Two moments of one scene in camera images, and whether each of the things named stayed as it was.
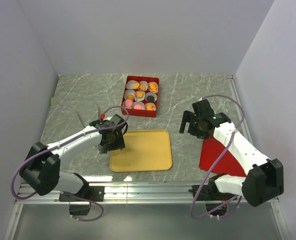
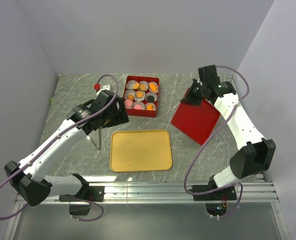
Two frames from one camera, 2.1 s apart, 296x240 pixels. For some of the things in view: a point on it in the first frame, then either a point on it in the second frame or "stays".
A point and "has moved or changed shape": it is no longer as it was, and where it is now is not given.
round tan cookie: (130, 97) stays
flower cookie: (143, 87) stays
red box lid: (227, 164) has moved or changed shape
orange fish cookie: (150, 107) stays
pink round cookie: (128, 103) stays
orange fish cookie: (153, 87) stays
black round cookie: (150, 98) stays
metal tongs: (98, 115) has moved or changed shape
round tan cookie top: (136, 86) stays
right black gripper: (186, 118) to (189, 98)
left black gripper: (118, 144) to (121, 116)
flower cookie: (139, 94) stays
